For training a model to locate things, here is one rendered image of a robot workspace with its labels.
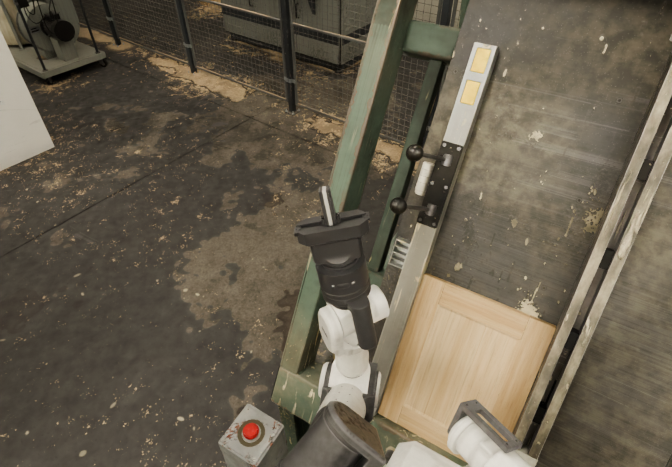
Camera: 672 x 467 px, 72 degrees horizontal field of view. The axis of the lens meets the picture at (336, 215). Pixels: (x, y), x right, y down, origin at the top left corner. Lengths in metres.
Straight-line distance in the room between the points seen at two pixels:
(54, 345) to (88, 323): 0.18
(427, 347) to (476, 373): 0.13
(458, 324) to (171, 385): 1.67
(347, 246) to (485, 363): 0.56
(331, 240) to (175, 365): 1.91
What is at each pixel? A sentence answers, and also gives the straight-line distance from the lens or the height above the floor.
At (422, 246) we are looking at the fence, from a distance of 1.12.
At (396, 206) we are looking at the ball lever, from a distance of 1.00.
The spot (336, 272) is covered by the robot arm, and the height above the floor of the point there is 1.52.
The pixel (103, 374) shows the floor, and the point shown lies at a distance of 2.67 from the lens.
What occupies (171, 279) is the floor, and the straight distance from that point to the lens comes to 2.95.
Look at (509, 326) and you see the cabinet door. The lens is 1.15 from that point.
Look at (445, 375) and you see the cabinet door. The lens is 1.23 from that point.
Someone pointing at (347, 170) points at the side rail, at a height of 1.42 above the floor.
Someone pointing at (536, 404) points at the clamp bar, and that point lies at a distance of 1.16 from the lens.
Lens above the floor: 2.09
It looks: 41 degrees down
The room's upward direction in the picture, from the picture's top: straight up
